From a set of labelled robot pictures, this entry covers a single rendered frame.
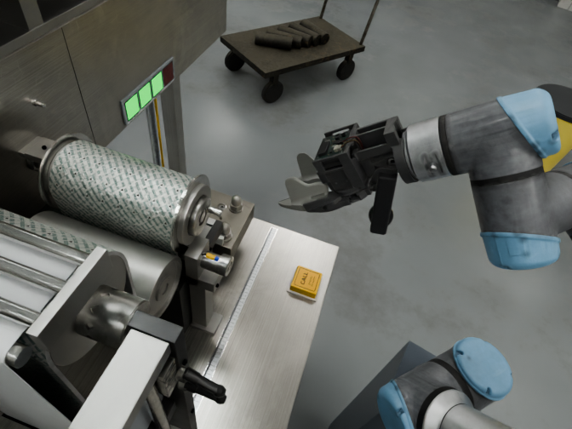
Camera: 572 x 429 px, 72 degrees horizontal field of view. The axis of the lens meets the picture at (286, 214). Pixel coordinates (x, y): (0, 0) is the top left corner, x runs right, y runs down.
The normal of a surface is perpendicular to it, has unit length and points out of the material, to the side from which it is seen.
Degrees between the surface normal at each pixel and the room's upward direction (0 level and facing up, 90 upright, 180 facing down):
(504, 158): 61
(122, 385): 0
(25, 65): 90
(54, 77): 90
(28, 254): 0
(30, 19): 90
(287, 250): 0
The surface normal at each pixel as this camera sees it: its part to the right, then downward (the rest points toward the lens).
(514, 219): -0.49, 0.19
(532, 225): -0.11, 0.10
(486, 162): -0.75, 0.24
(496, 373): 0.26, -0.67
